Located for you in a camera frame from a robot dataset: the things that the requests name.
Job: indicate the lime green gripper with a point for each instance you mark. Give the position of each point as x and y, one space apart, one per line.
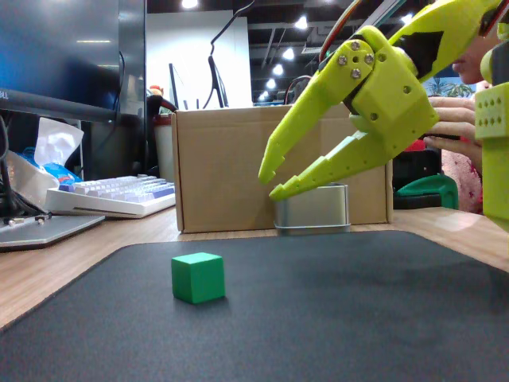
391 105

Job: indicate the lime green robot arm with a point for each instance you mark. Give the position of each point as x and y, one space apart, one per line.
457 24

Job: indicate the silver metal tin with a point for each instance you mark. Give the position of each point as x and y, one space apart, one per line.
314 213

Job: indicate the green cube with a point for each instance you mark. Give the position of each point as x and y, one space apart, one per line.
197 278

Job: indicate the person's hand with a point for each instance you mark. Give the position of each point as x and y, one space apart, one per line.
453 127

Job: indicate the brown cardboard box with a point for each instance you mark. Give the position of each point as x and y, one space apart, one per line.
222 167

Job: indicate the green plastic clamp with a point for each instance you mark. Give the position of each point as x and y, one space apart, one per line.
433 191

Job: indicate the pink patterned clothing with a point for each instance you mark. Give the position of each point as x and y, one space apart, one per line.
461 183

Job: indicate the person's face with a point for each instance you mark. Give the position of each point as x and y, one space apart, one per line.
473 63

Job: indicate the black desk mat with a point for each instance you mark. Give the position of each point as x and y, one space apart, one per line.
318 318

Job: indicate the white purple keyboard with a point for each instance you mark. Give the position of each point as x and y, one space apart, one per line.
115 195

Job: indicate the white blue tissue pack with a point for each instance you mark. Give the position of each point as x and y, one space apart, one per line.
51 147

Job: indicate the black computer monitor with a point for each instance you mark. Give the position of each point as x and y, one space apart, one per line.
59 51

